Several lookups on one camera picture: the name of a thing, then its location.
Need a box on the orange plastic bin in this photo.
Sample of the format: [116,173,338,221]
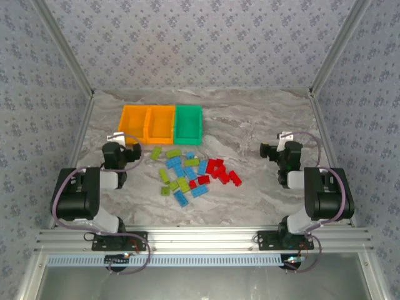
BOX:
[146,105,176,146]
[117,104,150,145]

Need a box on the green plastic bin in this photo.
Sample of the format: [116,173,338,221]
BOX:
[173,104,204,146]

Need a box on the black controller board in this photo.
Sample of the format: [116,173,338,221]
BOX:
[104,254,131,271]
[282,254,306,271]

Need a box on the grey metal sheet panel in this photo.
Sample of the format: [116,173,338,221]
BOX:
[40,265,368,300]

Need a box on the left white camera bracket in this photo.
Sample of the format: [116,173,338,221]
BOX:
[107,132,126,146]

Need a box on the white camera bracket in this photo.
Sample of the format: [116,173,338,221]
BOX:
[107,132,126,146]
[277,131,294,151]

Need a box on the right white camera bracket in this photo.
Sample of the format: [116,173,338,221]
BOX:
[277,131,294,151]

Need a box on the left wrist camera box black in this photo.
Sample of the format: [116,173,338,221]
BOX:
[124,142,142,163]

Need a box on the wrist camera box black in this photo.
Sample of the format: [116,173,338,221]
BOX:
[124,142,142,163]
[259,142,276,159]

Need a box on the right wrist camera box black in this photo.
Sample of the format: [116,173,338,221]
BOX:
[259,142,276,159]

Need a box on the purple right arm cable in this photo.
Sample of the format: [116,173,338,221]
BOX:
[283,131,348,273]

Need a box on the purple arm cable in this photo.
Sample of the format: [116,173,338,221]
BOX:
[51,132,152,276]
[283,131,348,273]

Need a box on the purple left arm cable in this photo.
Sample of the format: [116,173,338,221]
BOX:
[51,132,152,276]

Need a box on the aluminium table side rail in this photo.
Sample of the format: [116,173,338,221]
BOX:
[48,91,96,229]
[308,91,359,226]

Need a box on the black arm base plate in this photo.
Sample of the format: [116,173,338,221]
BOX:
[256,230,315,251]
[91,231,148,252]

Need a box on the aluminium frame post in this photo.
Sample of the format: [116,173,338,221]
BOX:
[308,0,373,96]
[32,0,95,96]

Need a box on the aluminium mounting rail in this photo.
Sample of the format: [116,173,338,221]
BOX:
[33,225,374,254]

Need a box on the slotted pale blue cable duct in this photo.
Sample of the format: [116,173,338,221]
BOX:
[46,253,284,268]

